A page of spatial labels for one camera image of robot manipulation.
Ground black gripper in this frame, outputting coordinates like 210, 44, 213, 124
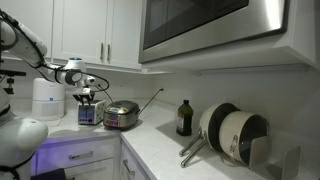
72, 87, 96, 107

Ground white air purifier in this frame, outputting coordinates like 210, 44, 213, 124
31, 77, 66, 122

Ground silver rice cooker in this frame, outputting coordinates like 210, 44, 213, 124
102, 99, 141, 131

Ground white drawer front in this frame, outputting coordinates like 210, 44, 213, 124
34, 137, 121, 175

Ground white upper cabinet door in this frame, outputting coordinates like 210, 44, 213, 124
0, 0, 54, 60
105, 0, 145, 71
51, 0, 110, 65

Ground dark green bottle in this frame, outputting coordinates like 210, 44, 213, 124
175, 99, 195, 137

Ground cream frying pan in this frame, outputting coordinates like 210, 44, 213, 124
178, 101, 242, 169

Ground stainless steel microwave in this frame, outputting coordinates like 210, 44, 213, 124
137, 0, 292, 65

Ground cream pot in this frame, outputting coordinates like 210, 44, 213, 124
218, 110, 271, 167

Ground grey pan rack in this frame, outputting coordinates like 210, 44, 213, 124
248, 134, 302, 180

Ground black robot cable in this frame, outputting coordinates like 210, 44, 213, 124
0, 9, 110, 93

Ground silver upper cabinet handle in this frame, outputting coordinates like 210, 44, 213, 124
106, 43, 112, 65
99, 42, 105, 63

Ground silver cabinet handle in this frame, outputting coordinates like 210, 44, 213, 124
106, 43, 112, 65
99, 42, 105, 63
122, 158, 136, 177

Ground silver drawer handle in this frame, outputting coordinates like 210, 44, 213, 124
67, 150, 95, 161

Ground black rice cooker cord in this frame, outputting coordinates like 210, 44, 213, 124
137, 87, 165, 116

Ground silver lower cabinet handle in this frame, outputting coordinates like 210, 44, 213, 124
122, 158, 136, 177

